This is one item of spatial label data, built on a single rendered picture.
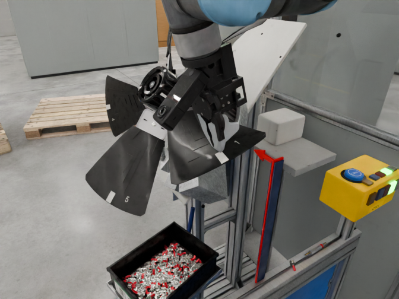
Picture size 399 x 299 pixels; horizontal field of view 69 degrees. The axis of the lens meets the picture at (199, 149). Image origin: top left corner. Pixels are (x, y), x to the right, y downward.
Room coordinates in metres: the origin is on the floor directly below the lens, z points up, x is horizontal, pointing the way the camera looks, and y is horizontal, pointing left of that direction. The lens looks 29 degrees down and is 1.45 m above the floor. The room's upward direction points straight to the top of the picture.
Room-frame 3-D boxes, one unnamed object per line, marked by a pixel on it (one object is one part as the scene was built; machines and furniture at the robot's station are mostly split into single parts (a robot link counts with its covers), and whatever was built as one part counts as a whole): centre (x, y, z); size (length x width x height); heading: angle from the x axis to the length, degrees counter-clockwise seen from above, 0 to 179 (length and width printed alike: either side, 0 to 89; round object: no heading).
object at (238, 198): (1.02, -0.18, 0.58); 0.09 x 0.05 x 1.15; 31
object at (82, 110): (3.45, 1.45, 0.07); 1.20 x 1.00 x 0.15; 105
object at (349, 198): (0.58, -0.40, 1.02); 0.16 x 0.10 x 0.11; 121
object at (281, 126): (1.20, -0.36, 0.92); 0.17 x 0.16 x 0.11; 121
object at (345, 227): (0.58, -0.40, 0.92); 0.03 x 0.03 x 0.12; 31
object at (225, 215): (0.96, -0.08, 0.56); 0.19 x 0.04 x 0.04; 121
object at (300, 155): (1.12, -0.37, 0.85); 0.36 x 0.24 x 0.03; 31
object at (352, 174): (0.56, -0.36, 1.08); 0.04 x 0.04 x 0.02
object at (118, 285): (0.48, 0.09, 0.85); 0.22 x 0.17 x 0.07; 137
